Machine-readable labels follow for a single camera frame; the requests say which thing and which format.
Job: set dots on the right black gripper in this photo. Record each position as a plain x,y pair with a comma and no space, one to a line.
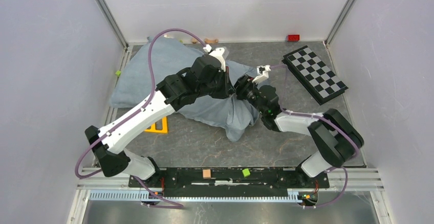
243,84

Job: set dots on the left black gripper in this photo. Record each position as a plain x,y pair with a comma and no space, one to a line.
227,91

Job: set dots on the blue grey pillowcase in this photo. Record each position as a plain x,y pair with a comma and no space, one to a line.
150,66

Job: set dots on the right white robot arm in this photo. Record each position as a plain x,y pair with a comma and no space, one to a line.
337,141

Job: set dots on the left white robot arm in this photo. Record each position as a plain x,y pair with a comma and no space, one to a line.
109,142

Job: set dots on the tan wooden blocks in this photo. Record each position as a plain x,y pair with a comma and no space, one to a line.
205,41

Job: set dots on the black white checkerboard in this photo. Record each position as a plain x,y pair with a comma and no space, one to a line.
315,76

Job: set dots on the red lego brick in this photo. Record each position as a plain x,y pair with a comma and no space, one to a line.
293,38

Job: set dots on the yellow triangle piece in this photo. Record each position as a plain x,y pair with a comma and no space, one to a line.
159,127

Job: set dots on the tan wooden cube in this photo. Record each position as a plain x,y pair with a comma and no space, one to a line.
206,173

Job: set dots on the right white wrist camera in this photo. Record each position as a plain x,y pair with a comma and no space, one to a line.
262,74

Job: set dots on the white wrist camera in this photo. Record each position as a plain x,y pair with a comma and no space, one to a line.
262,74
219,53

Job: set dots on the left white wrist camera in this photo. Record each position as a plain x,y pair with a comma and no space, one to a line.
219,53

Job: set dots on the green cube on rail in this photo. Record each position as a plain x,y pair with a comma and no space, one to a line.
246,172

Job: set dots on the white toothed rail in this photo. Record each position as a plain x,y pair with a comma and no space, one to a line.
145,196

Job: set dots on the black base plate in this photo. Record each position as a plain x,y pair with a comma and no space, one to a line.
229,182

